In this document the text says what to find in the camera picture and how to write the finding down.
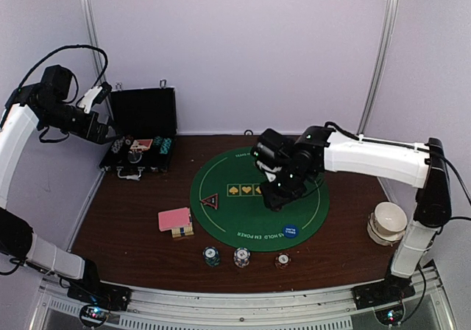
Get round green poker mat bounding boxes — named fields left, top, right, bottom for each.
left=190, top=147, right=330, bottom=252

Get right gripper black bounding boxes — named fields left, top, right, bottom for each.
left=260, top=164, right=311, bottom=210

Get brown orange chip stack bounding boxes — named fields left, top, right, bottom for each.
left=275, top=253, right=291, bottom=270

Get aluminium front rail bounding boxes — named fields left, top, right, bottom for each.
left=26, top=263, right=458, bottom=329

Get blue small blind button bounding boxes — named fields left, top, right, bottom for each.
left=282, top=224, right=300, bottom=239

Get blue green chip stack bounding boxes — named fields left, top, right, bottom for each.
left=202, top=246, right=221, bottom=267

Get brown chip row in case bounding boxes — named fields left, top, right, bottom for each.
left=124, top=135, right=134, bottom=145

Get teal chip row in case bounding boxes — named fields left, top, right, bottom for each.
left=152, top=136, right=173, bottom=155

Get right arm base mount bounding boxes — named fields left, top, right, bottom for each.
left=352, top=281, right=416, bottom=326

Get triangular black red dealer button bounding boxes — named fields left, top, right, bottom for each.
left=200, top=193, right=219, bottom=210

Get playing cards in case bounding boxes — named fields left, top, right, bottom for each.
left=130, top=139, right=153, bottom=151

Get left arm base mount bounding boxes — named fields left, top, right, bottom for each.
left=67, top=284, right=132, bottom=329

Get stacked white bowls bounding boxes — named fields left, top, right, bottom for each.
left=366, top=202, right=408, bottom=246

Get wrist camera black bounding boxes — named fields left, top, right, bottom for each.
left=250, top=128, right=294, bottom=168
left=40, top=65, right=73, bottom=101

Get blue tan chip row case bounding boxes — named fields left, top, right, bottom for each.
left=110, top=137, right=124, bottom=154

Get black poker chip case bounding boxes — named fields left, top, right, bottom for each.
left=99, top=87, right=177, bottom=173

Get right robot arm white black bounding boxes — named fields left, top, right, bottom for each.
left=251, top=122, right=456, bottom=302

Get blue tan chip stack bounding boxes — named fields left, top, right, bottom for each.
left=233, top=247, right=251, bottom=268

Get silver case handle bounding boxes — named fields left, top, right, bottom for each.
left=117, top=171, right=142, bottom=181

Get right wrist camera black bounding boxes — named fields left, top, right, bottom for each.
left=250, top=128, right=294, bottom=168

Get red-backed card deck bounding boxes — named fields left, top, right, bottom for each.
left=157, top=207, right=194, bottom=238

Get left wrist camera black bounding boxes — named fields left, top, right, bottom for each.
left=40, top=65, right=73, bottom=101

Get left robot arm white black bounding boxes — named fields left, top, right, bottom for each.
left=1, top=65, right=122, bottom=303

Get clear round dealer puck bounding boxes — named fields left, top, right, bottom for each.
left=127, top=151, right=143, bottom=164

